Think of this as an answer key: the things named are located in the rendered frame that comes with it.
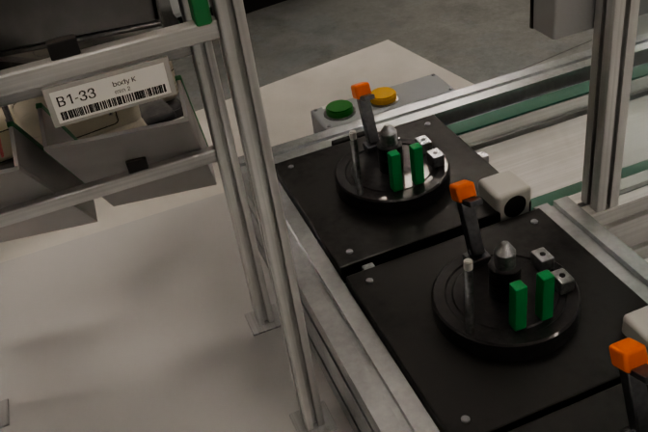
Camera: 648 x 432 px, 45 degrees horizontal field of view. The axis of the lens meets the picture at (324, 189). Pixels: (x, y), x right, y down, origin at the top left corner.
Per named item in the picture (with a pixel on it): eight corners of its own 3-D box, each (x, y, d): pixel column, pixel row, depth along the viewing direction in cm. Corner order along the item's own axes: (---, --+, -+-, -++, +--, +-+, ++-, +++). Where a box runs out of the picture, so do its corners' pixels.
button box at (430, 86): (314, 144, 119) (309, 108, 116) (436, 106, 124) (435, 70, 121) (331, 165, 114) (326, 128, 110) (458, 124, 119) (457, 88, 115)
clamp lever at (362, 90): (364, 143, 99) (349, 85, 97) (377, 138, 100) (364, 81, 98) (373, 146, 96) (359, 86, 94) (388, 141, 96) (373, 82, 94)
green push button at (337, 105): (323, 116, 116) (321, 103, 114) (347, 108, 117) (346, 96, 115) (333, 126, 112) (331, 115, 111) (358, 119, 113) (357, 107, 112)
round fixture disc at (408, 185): (320, 171, 100) (318, 157, 99) (418, 140, 103) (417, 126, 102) (364, 229, 89) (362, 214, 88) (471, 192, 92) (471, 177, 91)
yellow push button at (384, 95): (365, 102, 117) (364, 91, 116) (390, 95, 118) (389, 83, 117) (376, 114, 114) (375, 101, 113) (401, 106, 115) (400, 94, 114)
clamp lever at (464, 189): (463, 255, 79) (446, 184, 77) (480, 248, 79) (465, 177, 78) (480, 263, 76) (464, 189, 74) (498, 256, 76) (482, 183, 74)
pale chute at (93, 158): (112, 206, 96) (106, 172, 97) (217, 184, 97) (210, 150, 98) (42, 150, 69) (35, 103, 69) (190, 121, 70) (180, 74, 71)
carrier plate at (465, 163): (274, 176, 104) (271, 163, 103) (434, 125, 109) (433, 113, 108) (341, 282, 85) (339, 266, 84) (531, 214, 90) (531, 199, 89)
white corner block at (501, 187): (476, 206, 93) (476, 178, 91) (510, 195, 94) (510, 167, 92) (498, 227, 89) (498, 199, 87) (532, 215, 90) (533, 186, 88)
